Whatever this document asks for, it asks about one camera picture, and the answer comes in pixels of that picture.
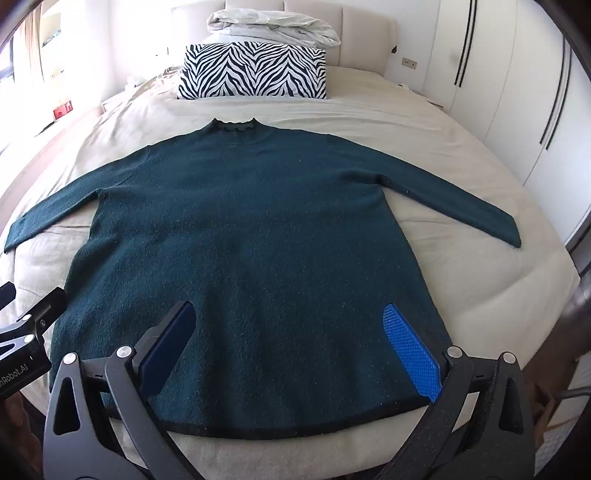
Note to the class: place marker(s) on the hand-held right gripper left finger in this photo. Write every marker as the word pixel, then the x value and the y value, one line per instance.
pixel 168 341

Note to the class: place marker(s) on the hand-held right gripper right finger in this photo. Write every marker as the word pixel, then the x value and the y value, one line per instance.
pixel 411 350

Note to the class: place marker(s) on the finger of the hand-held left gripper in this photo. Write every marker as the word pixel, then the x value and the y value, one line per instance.
pixel 44 310
pixel 5 294

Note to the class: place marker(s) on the dark green knit sweater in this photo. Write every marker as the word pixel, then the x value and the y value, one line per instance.
pixel 258 230

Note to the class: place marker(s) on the red box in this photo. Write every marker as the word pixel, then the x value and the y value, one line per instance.
pixel 63 110

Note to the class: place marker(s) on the bed with beige sheet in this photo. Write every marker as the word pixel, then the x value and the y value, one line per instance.
pixel 392 138

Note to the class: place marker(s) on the white wardrobe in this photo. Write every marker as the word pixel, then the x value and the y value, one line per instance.
pixel 508 92

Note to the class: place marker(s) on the zebra print pillow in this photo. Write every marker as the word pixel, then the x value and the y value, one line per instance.
pixel 249 69

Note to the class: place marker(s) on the white folded duvet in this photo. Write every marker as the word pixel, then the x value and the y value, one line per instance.
pixel 272 25

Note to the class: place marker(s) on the white wall shelf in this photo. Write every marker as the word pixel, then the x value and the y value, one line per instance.
pixel 51 69

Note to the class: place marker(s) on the white wall socket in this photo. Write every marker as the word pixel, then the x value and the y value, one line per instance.
pixel 409 63

